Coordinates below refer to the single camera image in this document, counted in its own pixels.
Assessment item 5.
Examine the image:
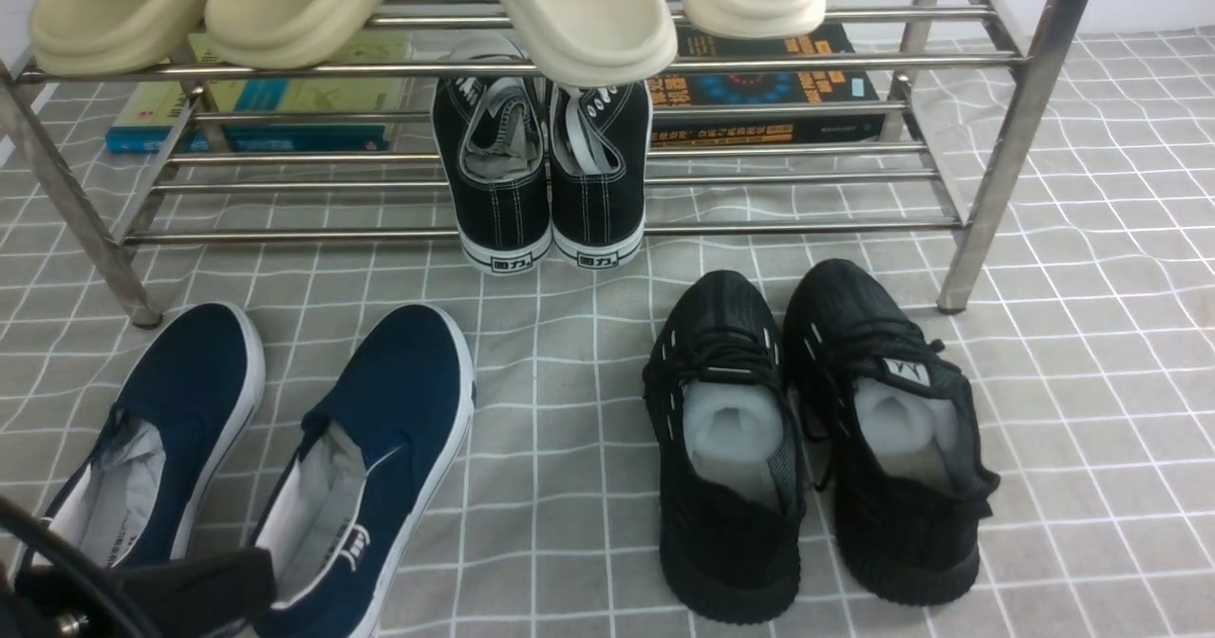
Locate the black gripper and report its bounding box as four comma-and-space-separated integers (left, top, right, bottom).
1, 547, 277, 637

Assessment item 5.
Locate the navy slip-on shoe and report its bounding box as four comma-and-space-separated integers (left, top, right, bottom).
252, 304, 475, 637
43, 303, 266, 569

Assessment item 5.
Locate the stainless steel shoe rack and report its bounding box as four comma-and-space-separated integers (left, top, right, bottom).
2, 0, 1089, 329

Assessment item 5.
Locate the green and blue book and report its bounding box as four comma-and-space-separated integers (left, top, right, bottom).
104, 29, 414, 154

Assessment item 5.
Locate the black knit sneaker left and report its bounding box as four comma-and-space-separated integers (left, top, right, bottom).
642, 270, 807, 626

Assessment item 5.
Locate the black knit sneaker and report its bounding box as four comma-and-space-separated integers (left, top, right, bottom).
784, 258, 1000, 606
642, 270, 807, 626

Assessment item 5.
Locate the black canvas sneaker left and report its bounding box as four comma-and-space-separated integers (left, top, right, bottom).
430, 75, 552, 277

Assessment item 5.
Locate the black canvas sneaker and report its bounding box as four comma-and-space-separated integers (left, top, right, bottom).
430, 75, 552, 277
547, 83, 654, 271

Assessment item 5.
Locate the tan slipper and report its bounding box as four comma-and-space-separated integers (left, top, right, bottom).
204, 0, 386, 68
28, 0, 208, 77

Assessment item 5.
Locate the tan slipper far left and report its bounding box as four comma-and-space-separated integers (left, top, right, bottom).
28, 0, 208, 77

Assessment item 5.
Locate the black canvas sneaker right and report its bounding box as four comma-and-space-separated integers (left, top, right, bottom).
547, 83, 654, 271

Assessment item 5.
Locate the cream slipper centre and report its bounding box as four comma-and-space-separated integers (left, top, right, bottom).
498, 0, 677, 87

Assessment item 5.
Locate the black knit sneaker right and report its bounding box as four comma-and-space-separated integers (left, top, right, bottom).
784, 258, 1000, 606

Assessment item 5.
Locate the black cable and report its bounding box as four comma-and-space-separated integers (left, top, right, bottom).
0, 496, 164, 638

